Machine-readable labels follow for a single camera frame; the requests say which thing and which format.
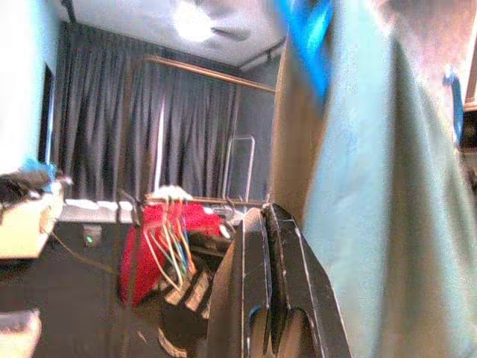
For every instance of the white ceiling light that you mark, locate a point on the white ceiling light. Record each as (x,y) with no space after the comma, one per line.
(194,22)

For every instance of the red garment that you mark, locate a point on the red garment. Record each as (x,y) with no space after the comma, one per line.
(134,261)

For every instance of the orange plastic hanger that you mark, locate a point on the orange plastic hanger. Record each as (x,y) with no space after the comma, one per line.
(191,261)

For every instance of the pale green plastic hanger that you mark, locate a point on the pale green plastic hanger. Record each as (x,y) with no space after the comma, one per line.
(178,272)

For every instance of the small blue plastic item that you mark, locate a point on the small blue plastic item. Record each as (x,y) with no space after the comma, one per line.
(41,169)

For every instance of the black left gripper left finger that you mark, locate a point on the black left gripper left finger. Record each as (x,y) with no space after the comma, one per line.
(231,298)

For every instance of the dark curtain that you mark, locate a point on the dark curtain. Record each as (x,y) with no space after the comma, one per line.
(104,112)

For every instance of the grey green garment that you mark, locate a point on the grey green garment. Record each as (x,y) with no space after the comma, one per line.
(372,186)

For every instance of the clear plastic bag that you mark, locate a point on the clear plastic bag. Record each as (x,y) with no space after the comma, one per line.
(169,191)

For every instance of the white tubular rack frame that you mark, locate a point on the white tubular rack frame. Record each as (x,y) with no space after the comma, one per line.
(226,168)

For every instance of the small black device green light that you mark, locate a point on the small black device green light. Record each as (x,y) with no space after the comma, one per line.
(91,235)

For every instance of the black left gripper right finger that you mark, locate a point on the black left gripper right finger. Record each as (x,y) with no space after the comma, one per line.
(298,291)

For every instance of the black bag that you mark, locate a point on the black bag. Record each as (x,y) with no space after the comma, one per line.
(15,186)

